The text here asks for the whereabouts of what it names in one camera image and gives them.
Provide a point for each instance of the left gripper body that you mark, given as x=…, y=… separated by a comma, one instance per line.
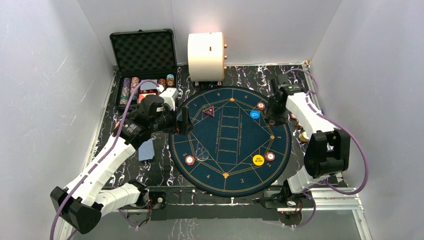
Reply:
x=178, y=122

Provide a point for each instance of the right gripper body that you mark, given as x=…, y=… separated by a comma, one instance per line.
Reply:
x=277, y=112

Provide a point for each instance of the red poker chip stack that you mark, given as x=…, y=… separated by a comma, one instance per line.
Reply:
x=293, y=116

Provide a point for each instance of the red chips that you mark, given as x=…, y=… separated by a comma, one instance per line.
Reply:
x=261, y=106
x=189, y=160
x=270, y=156

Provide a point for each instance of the blue small blind button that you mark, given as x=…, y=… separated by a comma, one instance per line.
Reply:
x=255, y=114

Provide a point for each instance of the brown poker chip stack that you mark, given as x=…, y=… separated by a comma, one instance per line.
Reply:
x=298, y=125

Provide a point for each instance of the clear dealer button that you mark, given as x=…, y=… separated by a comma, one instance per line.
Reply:
x=202, y=154

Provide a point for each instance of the yellow big blind button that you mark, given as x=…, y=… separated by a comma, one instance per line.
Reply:
x=258, y=160

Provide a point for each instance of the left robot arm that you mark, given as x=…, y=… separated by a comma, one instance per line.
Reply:
x=81, y=203

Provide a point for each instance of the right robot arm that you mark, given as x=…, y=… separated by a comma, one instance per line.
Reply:
x=328, y=148

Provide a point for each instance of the red triangular all-in marker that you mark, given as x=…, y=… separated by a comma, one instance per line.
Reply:
x=210, y=111

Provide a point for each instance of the yellow poker chip stack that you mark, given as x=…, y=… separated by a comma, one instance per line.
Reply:
x=303, y=137

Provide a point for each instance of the red card box in case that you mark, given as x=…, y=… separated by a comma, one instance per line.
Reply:
x=141, y=96

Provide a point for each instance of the blue playing card deck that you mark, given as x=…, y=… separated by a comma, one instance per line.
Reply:
x=146, y=151

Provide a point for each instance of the card deck in case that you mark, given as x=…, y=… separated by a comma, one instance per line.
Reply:
x=147, y=85

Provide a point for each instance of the brown chip row in case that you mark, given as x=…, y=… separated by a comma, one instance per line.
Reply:
x=162, y=82

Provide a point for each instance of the orange blue chip stack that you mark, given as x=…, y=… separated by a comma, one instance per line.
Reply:
x=170, y=80

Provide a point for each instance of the purple chip row in case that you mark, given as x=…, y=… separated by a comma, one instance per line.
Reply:
x=125, y=91

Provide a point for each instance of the pink green chip row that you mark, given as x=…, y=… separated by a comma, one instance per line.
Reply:
x=133, y=86

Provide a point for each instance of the round blue poker mat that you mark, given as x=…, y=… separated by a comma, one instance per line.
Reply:
x=231, y=138

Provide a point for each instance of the black chip carrying case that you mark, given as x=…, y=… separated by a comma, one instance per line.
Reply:
x=146, y=54

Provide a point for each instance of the white cylindrical device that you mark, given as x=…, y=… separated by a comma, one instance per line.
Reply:
x=206, y=57

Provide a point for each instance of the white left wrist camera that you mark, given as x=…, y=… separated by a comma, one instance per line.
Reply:
x=170, y=96

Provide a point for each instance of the aluminium frame rail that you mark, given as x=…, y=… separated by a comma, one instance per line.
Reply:
x=325, y=196

